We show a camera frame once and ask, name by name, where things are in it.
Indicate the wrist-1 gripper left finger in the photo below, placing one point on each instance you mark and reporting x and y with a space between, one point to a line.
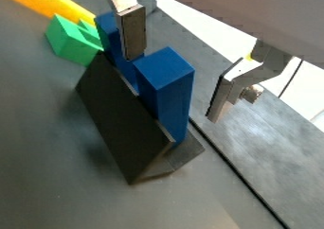
130 16

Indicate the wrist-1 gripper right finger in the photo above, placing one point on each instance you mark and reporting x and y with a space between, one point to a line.
238 81

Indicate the blue U-shaped block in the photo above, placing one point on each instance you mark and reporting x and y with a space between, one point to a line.
161 76

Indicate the black angled fixture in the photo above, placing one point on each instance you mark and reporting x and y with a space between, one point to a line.
143 148

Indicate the yellow long block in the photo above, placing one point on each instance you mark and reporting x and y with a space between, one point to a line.
66 8

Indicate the green zigzag block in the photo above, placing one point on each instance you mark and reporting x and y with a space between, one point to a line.
74 41

